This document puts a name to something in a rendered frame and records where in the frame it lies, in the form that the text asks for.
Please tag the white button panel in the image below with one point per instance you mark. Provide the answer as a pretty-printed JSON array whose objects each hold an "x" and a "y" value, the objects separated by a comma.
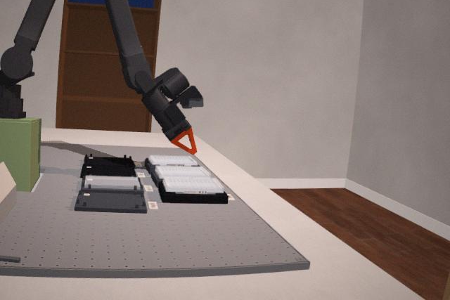
[{"x": 7, "y": 201}]

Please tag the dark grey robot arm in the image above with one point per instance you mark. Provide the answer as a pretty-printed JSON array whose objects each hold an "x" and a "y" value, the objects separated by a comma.
[{"x": 16, "y": 64}]

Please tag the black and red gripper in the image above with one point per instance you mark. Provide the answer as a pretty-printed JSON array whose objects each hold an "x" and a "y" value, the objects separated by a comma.
[{"x": 175, "y": 133}]

